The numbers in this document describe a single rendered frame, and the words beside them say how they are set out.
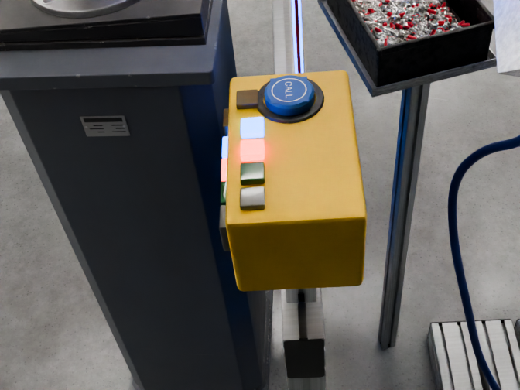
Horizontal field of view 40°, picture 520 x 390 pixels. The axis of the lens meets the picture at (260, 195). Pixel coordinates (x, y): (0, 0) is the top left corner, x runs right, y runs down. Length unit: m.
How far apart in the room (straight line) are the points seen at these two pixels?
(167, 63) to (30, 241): 1.18
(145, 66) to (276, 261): 0.40
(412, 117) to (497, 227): 0.84
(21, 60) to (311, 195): 0.51
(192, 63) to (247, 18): 1.66
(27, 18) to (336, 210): 0.54
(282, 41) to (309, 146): 0.46
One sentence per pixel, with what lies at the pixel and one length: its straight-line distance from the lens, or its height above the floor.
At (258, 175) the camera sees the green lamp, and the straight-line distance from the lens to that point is 0.52.
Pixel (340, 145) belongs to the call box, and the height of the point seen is 1.07.
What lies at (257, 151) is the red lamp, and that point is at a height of 1.08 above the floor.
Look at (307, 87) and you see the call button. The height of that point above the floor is 1.08.
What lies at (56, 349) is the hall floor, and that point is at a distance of 1.77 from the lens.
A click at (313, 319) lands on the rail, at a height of 0.86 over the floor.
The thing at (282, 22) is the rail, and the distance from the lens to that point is 1.03.
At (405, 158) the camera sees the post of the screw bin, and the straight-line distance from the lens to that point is 1.16.
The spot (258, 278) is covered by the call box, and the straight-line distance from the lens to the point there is 0.56.
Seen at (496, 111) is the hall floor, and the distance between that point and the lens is 2.18.
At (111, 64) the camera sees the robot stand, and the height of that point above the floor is 0.93.
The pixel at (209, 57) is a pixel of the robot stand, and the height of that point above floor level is 0.93.
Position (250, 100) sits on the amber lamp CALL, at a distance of 0.58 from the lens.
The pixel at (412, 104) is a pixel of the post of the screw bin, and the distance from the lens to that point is 1.08.
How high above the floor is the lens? 1.47
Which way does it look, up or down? 49 degrees down
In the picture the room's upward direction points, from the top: 7 degrees counter-clockwise
